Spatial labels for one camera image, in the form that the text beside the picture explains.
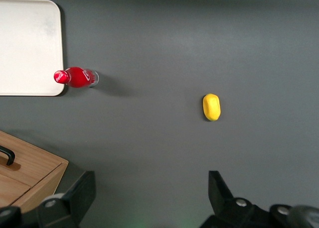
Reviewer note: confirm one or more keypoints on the red coke bottle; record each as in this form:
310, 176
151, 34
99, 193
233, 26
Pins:
77, 77

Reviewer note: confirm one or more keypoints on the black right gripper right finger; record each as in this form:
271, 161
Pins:
221, 200

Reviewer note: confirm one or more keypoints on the white rectangular tray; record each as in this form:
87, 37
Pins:
27, 46

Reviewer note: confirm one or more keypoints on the wooden box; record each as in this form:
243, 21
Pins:
32, 173

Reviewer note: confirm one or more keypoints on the yellow lemon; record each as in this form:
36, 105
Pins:
211, 107

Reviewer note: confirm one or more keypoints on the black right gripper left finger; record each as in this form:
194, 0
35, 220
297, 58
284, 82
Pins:
74, 200

